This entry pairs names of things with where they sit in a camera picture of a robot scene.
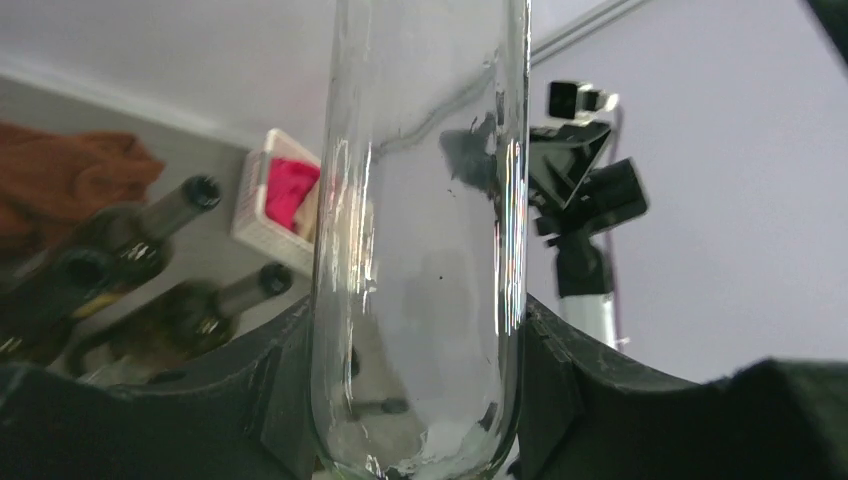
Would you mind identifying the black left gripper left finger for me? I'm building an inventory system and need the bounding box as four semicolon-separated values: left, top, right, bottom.
1;299;315;479

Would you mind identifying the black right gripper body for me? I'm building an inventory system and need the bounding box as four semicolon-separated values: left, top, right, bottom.
529;122;648;247

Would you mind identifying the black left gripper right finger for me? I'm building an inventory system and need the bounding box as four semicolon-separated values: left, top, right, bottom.
519;298;847;479

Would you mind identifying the clear glass bottle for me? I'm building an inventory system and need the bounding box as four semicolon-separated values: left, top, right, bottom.
309;1;531;479

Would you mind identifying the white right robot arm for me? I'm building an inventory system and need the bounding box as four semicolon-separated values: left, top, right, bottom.
507;122;847;479

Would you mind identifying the green wine bottle silver neck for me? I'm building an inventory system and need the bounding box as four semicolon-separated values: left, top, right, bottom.
65;262;294;385

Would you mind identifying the dark green wine bottle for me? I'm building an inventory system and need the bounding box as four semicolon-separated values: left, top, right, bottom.
1;175;222;366

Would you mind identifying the white plastic basket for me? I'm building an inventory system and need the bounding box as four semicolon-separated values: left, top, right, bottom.
231;129;321;278

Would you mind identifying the pink cloth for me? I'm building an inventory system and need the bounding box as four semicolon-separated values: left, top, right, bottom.
264;157;320;233

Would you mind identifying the brown suede cloth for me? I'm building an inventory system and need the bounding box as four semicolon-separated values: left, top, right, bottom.
1;121;164;260

